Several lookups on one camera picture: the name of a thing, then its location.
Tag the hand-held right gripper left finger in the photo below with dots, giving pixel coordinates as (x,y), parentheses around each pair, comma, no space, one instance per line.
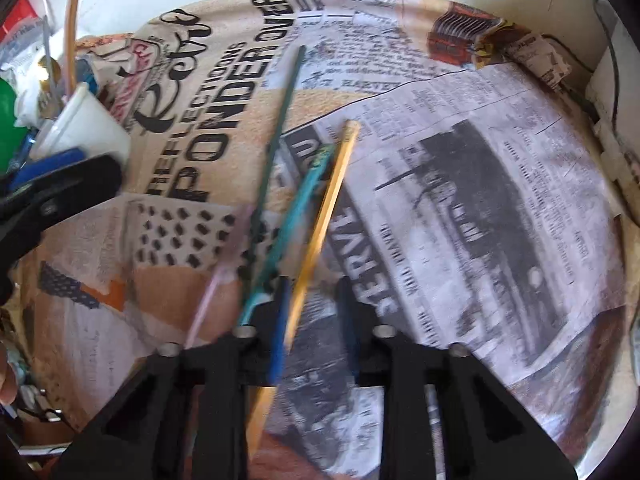
(280,350)

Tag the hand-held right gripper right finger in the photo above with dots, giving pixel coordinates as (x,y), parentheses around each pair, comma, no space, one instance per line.
(350,340)

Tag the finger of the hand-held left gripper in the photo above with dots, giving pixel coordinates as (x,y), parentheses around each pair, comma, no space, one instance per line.
(65,195)

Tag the white cup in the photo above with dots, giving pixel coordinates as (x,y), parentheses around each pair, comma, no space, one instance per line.
(85,130)

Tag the yellow chopstick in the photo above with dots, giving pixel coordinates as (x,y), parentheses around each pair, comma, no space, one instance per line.
(320,230)

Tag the brown wooden chopstick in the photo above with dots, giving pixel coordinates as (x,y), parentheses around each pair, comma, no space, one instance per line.
(71,35)

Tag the green plastic container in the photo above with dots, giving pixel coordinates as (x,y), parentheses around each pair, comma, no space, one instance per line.
(10,125)

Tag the pink chopstick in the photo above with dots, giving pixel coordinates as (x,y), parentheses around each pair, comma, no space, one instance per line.
(210,295)

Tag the metal spoon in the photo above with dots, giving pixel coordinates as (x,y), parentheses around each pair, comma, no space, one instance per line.
(50,70)

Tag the teal patterned chopstick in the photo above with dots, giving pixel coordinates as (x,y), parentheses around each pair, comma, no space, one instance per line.
(300,200)

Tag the dark green chopstick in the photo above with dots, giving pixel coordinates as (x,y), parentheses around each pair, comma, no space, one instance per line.
(282,120)

